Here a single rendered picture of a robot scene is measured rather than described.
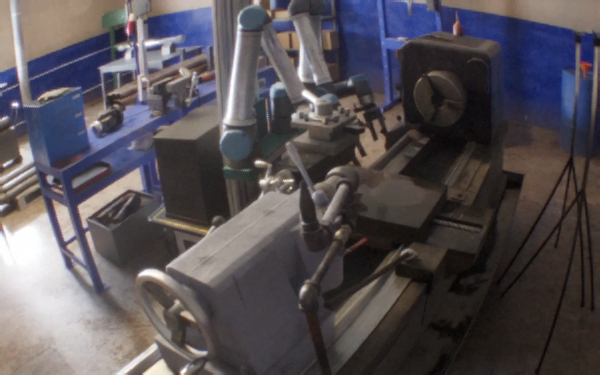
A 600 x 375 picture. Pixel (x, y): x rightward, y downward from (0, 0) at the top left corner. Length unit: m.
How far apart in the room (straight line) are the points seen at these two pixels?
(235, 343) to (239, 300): 0.10
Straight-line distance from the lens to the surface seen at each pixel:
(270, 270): 1.03
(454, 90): 2.16
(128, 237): 3.26
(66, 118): 2.87
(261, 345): 1.01
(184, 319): 0.93
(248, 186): 2.94
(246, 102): 2.20
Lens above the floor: 1.69
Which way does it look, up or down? 26 degrees down
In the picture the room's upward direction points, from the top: 4 degrees counter-clockwise
